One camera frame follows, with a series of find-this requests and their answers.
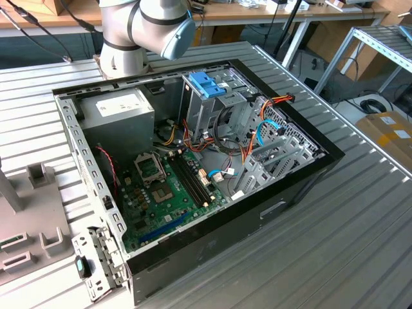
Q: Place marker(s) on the black tripod stand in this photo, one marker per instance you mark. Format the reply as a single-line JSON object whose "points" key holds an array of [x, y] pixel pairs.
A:
{"points": [[291, 22]]}

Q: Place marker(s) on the grey metal shelf frame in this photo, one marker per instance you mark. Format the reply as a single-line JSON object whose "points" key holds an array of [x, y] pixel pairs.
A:
{"points": [[383, 42]]}

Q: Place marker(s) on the blue plastic drive latch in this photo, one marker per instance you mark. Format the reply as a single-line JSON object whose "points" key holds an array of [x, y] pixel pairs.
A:
{"points": [[206, 85]]}

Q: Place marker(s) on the cardboard box yellow tape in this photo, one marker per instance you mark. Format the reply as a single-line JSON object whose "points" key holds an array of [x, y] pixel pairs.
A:
{"points": [[386, 135]]}

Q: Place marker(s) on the black latch teal button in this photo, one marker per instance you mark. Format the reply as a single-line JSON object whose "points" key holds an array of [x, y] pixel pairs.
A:
{"points": [[82, 267]]}

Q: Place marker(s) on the blue expansion slot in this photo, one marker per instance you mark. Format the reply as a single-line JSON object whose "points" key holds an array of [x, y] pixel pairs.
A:
{"points": [[164, 227]]}

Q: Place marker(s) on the wooden desk white legs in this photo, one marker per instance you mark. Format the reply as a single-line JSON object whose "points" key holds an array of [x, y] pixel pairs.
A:
{"points": [[244, 14]]}

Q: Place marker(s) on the grey metal drive cage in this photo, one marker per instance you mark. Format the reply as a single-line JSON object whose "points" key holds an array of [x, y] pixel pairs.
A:
{"points": [[199, 112]]}

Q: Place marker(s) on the grey power supply unit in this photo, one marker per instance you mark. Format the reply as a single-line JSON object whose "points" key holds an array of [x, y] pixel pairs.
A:
{"points": [[119, 128]]}

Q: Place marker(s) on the green RAM stick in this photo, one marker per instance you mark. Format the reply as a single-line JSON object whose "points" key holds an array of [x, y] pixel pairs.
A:
{"points": [[13, 242]]}

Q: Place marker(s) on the black open PC case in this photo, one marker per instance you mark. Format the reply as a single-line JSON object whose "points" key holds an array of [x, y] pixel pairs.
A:
{"points": [[225, 231]]}

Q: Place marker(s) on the cream board power connector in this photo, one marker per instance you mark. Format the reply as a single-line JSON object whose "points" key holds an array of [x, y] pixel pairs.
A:
{"points": [[204, 178]]}

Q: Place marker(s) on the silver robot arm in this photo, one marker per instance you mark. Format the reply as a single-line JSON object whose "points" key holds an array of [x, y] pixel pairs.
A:
{"points": [[122, 29]]}

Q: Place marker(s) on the black RAM slot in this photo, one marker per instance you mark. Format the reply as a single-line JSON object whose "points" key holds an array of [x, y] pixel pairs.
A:
{"points": [[189, 180], [193, 180], [197, 180], [184, 180]]}

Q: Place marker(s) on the long wooden desk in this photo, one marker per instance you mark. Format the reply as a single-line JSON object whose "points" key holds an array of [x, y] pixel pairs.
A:
{"points": [[38, 24]]}

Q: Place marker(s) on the grey slot retention bracket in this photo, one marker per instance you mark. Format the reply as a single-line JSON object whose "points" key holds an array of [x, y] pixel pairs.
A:
{"points": [[106, 257]]}

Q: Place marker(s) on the green motherboard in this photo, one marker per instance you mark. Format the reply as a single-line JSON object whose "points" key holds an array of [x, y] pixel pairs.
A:
{"points": [[167, 212]]}

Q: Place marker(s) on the small cardboard box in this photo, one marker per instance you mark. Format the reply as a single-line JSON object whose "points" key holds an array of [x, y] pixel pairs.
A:
{"points": [[225, 33]]}

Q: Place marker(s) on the CPU socket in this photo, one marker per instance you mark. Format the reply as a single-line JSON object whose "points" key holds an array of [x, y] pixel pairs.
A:
{"points": [[162, 194]]}

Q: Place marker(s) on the brown wooden box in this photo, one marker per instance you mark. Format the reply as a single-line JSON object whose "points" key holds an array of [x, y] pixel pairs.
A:
{"points": [[58, 8]]}

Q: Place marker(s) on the grey metal disk bay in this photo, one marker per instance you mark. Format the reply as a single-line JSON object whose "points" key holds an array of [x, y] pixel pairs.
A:
{"points": [[254, 167]]}

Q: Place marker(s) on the grey parts rack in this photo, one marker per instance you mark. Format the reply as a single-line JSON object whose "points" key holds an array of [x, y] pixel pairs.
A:
{"points": [[35, 209]]}

